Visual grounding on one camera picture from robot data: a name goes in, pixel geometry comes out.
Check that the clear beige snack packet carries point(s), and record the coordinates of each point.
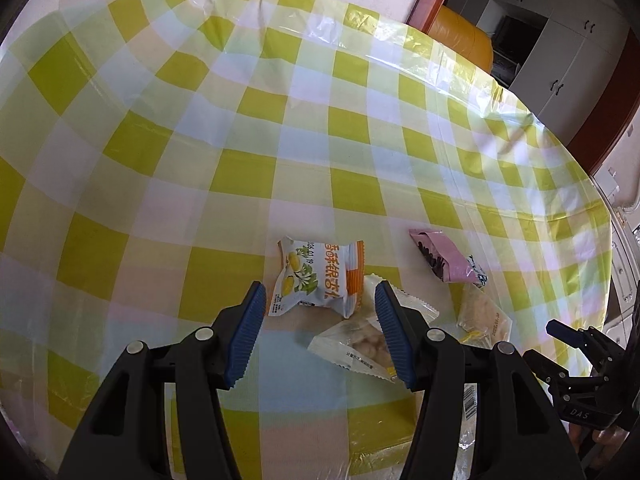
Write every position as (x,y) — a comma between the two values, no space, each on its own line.
(482,317)

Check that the orange white snack packet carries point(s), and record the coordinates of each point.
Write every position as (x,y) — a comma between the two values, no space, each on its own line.
(315,275)

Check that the orange chair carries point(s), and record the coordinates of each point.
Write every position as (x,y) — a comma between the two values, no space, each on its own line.
(462,35)

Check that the small pink snack packet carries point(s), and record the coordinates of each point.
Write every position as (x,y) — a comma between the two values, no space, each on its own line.
(440,256)

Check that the small white blue candy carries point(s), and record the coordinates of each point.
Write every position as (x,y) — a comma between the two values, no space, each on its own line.
(477,272)

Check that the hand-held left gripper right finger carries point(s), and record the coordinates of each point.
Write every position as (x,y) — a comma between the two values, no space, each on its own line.
(392,330)

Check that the person's right hand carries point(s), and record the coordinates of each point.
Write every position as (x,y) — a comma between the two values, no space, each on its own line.
(597,442)

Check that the clear white snack packet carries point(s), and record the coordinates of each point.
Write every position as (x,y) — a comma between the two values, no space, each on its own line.
(365,332)

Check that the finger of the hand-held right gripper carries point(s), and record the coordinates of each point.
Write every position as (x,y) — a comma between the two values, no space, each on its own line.
(575,336)
(547,367)

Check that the yellow checked plastic tablecloth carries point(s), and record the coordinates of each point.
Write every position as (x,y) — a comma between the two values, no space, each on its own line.
(280,135)

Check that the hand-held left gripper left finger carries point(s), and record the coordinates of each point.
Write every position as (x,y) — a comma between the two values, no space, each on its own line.
(247,335)

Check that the ornate white dresser with mirror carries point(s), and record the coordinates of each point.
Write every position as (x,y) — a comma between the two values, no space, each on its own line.
(625,240)

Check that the white cabinet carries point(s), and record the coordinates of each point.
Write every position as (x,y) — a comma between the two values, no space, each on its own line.
(540,35)

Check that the large clear bread packet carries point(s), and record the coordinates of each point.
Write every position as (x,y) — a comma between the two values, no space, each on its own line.
(467,405)

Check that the brown wooden door frame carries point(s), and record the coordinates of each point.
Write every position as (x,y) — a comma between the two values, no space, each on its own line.
(607,120)

